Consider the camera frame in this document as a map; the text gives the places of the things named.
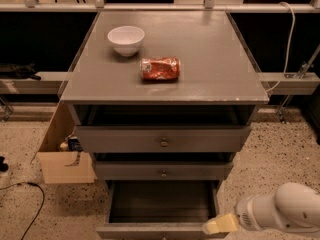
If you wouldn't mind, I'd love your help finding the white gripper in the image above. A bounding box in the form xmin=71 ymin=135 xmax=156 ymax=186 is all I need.
xmin=202 ymin=194 xmax=279 ymax=235

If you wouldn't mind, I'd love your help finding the grey bottom drawer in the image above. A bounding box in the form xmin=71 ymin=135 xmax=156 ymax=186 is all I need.
xmin=96 ymin=181 xmax=226 ymax=240

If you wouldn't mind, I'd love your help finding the grey drawer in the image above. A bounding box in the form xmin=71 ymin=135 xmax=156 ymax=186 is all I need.
xmin=75 ymin=126 xmax=251 ymax=153
xmin=95 ymin=153 xmax=233 ymax=180
xmin=96 ymin=181 xmax=226 ymax=240

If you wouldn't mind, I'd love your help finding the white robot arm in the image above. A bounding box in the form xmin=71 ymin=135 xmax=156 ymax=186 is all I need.
xmin=202 ymin=183 xmax=320 ymax=238

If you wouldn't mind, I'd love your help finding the grey middle drawer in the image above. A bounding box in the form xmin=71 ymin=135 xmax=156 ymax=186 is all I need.
xmin=95 ymin=153 xmax=233 ymax=180

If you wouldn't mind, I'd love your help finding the grey drawer cabinet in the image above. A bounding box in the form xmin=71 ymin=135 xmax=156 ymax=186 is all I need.
xmin=57 ymin=9 xmax=270 ymax=240

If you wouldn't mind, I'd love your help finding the grey top drawer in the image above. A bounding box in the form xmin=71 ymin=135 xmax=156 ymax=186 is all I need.
xmin=75 ymin=126 xmax=251 ymax=153

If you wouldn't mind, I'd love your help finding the crushed orange soda can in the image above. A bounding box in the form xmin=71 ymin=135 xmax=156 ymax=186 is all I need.
xmin=140 ymin=57 xmax=181 ymax=81

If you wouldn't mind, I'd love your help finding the wooden side box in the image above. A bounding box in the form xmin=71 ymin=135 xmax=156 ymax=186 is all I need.
xmin=37 ymin=103 xmax=96 ymax=184

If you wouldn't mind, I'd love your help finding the white bowl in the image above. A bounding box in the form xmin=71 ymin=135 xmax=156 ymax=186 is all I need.
xmin=107 ymin=26 xmax=145 ymax=57

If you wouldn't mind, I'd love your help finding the black object on shelf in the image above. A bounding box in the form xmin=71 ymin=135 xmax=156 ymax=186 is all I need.
xmin=0 ymin=63 xmax=41 ymax=81

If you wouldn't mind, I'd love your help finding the black floor cable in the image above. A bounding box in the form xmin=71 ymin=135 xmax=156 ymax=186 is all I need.
xmin=0 ymin=181 xmax=46 ymax=240

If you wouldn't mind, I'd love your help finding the white hanging cable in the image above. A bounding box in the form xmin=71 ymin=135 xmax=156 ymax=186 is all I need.
xmin=265 ymin=1 xmax=297 ymax=94

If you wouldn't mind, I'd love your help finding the metal frame rail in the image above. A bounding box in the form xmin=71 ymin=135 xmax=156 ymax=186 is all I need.
xmin=0 ymin=2 xmax=320 ymax=14

